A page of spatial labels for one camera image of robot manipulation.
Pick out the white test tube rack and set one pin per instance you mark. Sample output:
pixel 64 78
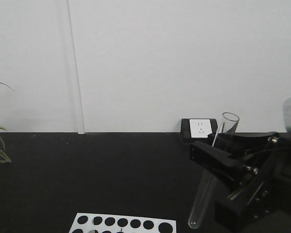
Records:
pixel 104 223

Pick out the white socket on black box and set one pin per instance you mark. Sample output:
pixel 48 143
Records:
pixel 192 129

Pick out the tall clear test tube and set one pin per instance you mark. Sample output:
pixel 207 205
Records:
pixel 208 181

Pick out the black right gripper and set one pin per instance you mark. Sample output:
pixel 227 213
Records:
pixel 255 167

